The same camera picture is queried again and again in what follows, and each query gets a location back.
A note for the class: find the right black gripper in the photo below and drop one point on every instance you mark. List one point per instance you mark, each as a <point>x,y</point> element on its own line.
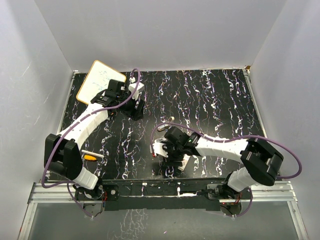
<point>172,161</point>

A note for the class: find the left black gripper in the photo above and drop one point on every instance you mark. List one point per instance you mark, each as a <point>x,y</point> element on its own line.
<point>138,112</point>

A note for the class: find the white staple box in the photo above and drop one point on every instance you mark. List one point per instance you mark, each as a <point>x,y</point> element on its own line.
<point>184,162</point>

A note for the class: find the beige grey stapler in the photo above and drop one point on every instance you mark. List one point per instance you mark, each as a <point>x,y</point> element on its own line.
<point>164,126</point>

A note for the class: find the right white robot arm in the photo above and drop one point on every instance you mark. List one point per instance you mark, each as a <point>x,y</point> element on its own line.
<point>261,161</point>

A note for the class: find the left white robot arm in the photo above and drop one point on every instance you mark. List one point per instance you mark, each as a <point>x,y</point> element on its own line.
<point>62,153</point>

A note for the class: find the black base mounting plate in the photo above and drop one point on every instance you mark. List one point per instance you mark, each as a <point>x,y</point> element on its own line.
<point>162,193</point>

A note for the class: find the white marker pen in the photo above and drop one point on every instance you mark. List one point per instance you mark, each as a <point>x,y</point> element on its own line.
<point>92,153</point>

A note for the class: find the orange marker cap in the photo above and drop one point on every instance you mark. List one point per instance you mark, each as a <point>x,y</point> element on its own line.
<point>89,158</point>

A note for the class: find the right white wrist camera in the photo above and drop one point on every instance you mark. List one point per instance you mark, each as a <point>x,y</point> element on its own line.
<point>157,148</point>

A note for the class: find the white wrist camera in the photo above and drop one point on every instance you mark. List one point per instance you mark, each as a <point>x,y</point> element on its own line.
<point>135,88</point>
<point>157,148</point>

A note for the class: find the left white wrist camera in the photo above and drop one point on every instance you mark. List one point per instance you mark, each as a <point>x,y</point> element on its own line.
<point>135,88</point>

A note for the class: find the small whiteboard with wooden frame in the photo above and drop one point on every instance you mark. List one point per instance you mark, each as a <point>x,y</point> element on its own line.
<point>96,80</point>

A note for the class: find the aluminium frame rail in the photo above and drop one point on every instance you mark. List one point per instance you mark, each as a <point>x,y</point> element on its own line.
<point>39,195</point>

